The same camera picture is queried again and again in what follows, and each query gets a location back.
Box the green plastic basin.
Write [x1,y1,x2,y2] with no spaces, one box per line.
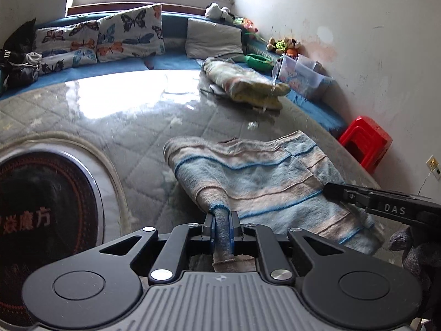
[244,53,273,73]

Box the grey pillow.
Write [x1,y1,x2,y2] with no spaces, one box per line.
[185,18,244,59]

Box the blue sofa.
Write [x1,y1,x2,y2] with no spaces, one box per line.
[0,10,347,138]

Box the panda plush toy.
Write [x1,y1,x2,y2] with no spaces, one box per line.
[205,3,236,22]

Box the dark drawstring bag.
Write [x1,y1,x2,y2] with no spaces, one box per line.
[0,52,44,90]

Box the round black electric hot plate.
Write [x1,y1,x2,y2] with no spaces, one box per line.
[0,132,134,321]

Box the wall socket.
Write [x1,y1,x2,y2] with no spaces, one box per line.
[426,155,441,181]

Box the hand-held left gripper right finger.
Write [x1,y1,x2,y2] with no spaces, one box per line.
[230,211,348,281]

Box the clear plastic storage box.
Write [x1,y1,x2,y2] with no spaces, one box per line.
[277,54,335,101]

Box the white cable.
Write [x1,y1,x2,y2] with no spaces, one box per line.
[416,170,435,199]

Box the pink green plush toy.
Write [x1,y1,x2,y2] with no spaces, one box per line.
[234,17,259,41]

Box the person's right hand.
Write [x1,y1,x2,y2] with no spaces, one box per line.
[389,228,441,319]

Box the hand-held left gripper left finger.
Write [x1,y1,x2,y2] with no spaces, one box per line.
[100,213,217,282]

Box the striped blue towel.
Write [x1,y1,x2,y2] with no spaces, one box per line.
[163,130,386,276]

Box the red plastic stool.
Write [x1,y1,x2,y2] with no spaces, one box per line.
[338,115,393,175]

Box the butterfly print pillow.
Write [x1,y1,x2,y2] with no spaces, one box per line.
[96,3,166,63]
[35,21,99,55]
[39,49,98,75]

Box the grey quilted star table cover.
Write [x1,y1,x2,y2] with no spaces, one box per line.
[0,67,390,331]

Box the brown orange plush toy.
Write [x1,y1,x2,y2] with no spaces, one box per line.
[285,38,302,58]

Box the folded floral cloth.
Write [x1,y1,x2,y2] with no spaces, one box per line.
[201,58,292,111]

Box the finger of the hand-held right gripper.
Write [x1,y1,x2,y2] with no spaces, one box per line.
[344,183,434,201]
[322,183,441,229]

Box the black bag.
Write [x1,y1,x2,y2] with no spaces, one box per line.
[0,17,38,64]

